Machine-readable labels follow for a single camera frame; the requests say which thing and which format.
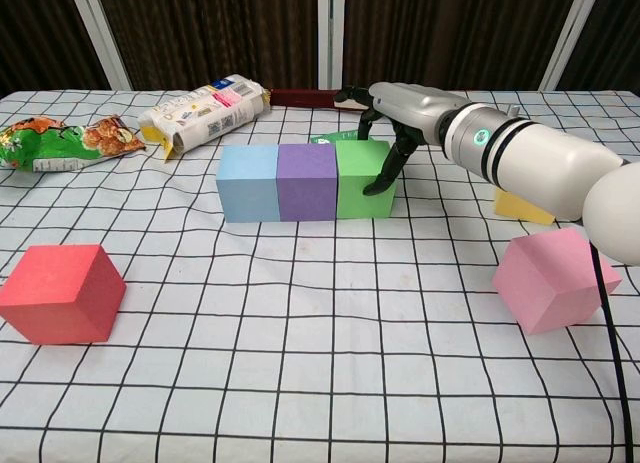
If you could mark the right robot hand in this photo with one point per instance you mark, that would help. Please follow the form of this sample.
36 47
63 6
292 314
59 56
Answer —
415 110

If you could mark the green foam cube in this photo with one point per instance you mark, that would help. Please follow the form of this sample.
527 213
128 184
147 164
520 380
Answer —
357 205

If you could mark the light blue foam cube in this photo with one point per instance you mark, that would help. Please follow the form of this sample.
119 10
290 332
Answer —
247 188

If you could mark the red foam cube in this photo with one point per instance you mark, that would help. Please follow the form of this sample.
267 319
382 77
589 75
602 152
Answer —
60 298

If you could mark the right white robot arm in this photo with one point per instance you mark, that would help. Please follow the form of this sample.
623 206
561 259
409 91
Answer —
540 168

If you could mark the dark brown partition panel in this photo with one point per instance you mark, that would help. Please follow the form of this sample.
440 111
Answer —
210 33
30 33
440 33
615 38

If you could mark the green tea sachet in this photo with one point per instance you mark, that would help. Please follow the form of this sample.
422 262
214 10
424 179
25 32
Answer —
335 137

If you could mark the dark red folded fan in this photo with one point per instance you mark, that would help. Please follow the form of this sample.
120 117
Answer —
300 98

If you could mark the purple foam cube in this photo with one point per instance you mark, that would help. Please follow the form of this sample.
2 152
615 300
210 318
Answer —
306 188

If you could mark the yellow foam cube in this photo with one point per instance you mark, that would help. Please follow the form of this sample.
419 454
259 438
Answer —
515 208

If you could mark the pink foam cube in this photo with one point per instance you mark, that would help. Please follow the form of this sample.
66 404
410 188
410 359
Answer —
540 283

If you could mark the white cracker package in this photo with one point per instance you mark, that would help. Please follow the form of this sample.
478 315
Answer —
200 115

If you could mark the white black checkered tablecloth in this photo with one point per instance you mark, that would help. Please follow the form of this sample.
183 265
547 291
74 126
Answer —
300 358

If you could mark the green orange snack bag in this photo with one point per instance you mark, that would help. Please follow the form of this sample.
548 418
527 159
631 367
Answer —
50 148

